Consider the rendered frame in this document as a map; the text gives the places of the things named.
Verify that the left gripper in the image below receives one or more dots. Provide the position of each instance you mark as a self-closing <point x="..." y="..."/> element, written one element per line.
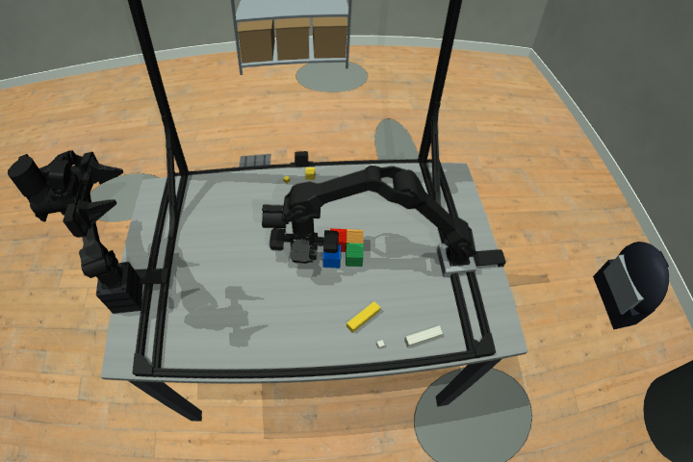
<point x="329" y="241"/>

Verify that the blue cube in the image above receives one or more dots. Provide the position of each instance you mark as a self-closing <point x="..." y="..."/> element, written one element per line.
<point x="332" y="260"/>

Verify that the cream rectangular bar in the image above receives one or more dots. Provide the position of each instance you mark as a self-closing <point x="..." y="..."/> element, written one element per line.
<point x="424" y="336"/>

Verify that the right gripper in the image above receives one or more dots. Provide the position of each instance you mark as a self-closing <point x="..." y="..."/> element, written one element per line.
<point x="79" y="220"/>

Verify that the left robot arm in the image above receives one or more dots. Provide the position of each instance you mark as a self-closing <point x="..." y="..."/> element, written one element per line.
<point x="303" y="203"/>

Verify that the red cube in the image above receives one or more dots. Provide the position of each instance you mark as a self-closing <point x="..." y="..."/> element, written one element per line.
<point x="342" y="238"/>

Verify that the green cube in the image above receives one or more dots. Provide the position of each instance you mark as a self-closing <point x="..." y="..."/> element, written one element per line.
<point x="354" y="255"/>

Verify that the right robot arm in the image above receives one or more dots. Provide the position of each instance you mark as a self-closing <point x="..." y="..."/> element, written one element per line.
<point x="34" y="183"/>

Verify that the orange cube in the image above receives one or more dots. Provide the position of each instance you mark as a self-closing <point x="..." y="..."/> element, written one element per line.
<point x="354" y="236"/>

